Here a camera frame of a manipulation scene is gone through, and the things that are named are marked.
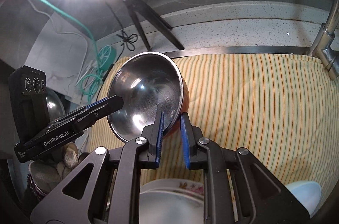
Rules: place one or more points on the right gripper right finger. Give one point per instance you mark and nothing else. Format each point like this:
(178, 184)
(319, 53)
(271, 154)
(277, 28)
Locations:
(238, 188)

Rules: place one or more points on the light blue ceramic bowl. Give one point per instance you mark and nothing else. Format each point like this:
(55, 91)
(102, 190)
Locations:
(308, 193)

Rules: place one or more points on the striped yellow towel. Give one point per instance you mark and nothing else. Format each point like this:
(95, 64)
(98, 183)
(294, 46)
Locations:
(283, 108)

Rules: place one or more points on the grey leaf white plate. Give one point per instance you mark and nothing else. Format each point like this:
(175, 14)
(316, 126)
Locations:
(169, 207)

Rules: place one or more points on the black light tripod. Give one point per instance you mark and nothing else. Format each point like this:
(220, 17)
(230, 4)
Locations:
(139, 6)

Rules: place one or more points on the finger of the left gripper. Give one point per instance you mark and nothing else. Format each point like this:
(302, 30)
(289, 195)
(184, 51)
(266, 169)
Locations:
(83, 119)
(95, 105)

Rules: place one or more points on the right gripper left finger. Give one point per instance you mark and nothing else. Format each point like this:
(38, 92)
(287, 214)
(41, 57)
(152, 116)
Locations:
(105, 181)

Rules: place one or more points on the steel pot lid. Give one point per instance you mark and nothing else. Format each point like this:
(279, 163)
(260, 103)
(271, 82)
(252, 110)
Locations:
(54, 105)

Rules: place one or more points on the pink flower white plate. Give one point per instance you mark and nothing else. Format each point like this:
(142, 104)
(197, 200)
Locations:
(175, 185)

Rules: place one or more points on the red steel bowl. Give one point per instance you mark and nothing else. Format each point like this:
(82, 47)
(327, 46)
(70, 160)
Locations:
(147, 82)

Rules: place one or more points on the chrome kitchen faucet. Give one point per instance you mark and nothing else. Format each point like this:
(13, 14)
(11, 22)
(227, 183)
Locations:
(321, 45)

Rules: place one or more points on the grey gloved left hand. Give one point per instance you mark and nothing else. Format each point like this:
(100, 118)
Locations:
(45, 175)

